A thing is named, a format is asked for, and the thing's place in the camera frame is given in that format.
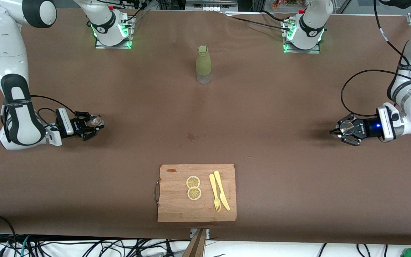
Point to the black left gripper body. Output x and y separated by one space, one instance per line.
365 127

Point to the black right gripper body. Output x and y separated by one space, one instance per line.
78 125

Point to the steel double jigger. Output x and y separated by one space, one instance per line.
347 127

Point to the clear glass beaker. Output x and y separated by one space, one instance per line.
95 122

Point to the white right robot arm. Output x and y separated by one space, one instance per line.
5 46

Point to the wooden cutting board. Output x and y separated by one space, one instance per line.
177 203

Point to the lemon slice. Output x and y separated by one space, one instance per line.
194 193
193 182

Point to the green sleeved glass bottle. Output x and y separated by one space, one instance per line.
203 62

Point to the yellow plastic fork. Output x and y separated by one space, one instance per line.
213 187

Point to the yellow plastic knife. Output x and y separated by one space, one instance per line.
219 185

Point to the grey power strip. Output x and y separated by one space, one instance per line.
211 5

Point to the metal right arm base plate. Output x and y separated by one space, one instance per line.
112 46

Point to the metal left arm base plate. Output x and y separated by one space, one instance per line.
302 51

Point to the metal post bracket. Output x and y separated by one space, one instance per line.
192 232

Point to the wooden camera post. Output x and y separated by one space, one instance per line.
196 246

